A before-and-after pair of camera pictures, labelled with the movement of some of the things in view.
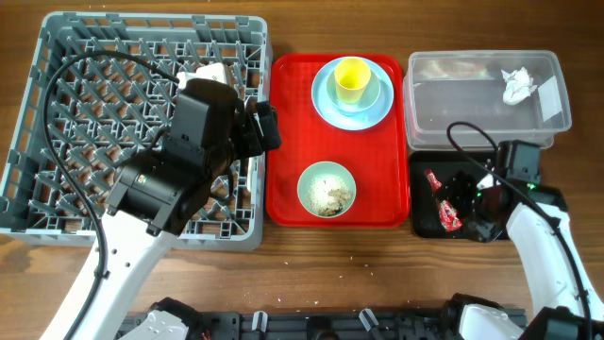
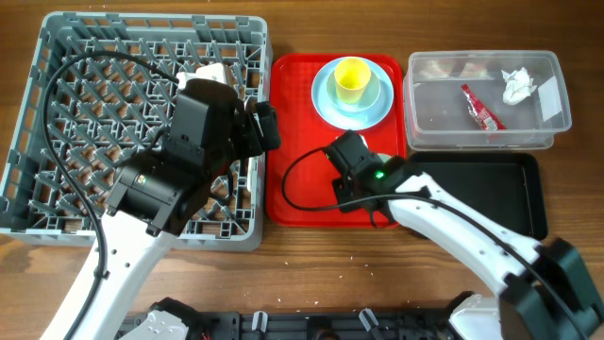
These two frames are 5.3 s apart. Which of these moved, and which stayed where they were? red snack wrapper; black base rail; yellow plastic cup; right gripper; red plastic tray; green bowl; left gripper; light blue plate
Moved: right gripper; red snack wrapper; green bowl
Stayed: yellow plastic cup; light blue plate; black base rail; red plastic tray; left gripper
